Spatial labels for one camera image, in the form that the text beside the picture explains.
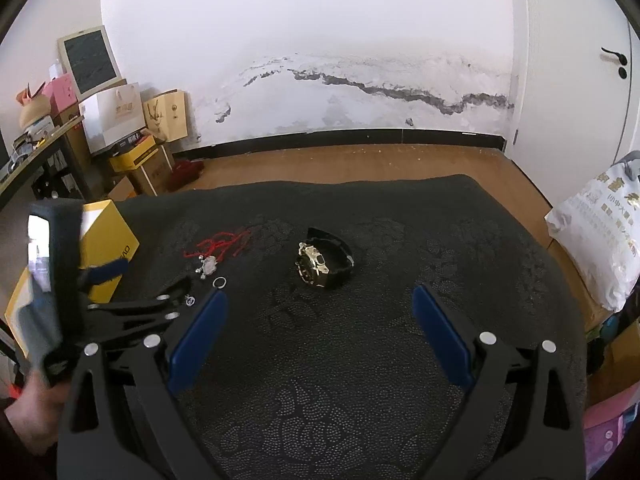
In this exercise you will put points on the white printed plastic bag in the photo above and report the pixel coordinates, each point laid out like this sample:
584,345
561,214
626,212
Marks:
595,250

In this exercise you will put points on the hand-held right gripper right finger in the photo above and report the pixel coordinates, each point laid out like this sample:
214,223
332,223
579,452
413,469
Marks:
442,340

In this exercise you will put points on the yellow cardboard box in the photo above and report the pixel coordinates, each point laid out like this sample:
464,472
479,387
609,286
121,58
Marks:
107,240

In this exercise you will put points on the tan gift bag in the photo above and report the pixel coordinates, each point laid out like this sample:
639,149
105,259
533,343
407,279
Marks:
167,116

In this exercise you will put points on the yellow and black box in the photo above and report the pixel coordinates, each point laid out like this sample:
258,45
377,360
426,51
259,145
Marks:
137,156

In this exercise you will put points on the brown cardboard carton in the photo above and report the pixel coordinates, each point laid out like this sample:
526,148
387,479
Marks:
617,365

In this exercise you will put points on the cream framed dark board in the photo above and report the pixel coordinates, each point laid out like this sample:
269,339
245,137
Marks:
90,62

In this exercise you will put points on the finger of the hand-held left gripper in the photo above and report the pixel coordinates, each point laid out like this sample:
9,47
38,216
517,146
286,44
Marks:
107,271
150,306

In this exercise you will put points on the dark red cloth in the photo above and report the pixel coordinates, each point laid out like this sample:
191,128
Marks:
184,172

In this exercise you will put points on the white gift bag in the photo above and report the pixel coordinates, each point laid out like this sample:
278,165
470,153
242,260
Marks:
112,116

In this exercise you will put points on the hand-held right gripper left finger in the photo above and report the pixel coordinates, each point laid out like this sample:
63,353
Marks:
199,340

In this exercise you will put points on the person's left hand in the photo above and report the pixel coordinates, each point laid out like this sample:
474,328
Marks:
37,410

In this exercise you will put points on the white door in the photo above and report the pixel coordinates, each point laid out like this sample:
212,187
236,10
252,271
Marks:
565,90

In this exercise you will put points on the pink printed box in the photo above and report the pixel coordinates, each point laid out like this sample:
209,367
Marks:
615,435

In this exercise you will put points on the dark patterned blanket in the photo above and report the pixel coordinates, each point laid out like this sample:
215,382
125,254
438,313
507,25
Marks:
325,370

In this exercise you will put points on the brown cardboard box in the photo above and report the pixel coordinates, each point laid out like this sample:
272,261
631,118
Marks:
150,176

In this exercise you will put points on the black and gold wristwatch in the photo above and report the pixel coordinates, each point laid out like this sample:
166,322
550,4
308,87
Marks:
322,262

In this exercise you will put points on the black desk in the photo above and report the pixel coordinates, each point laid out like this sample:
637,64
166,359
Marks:
35,165

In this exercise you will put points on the tan round basket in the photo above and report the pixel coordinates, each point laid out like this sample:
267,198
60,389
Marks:
33,110

